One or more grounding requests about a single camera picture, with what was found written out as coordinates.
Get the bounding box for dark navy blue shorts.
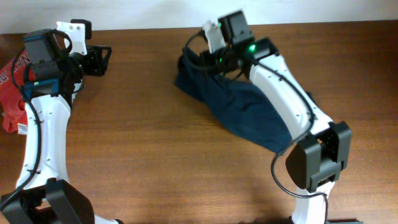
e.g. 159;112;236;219
175;55;292;153

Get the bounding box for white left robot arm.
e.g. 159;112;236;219
1;23;111;223

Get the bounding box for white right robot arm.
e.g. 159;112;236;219
206;37;352;223

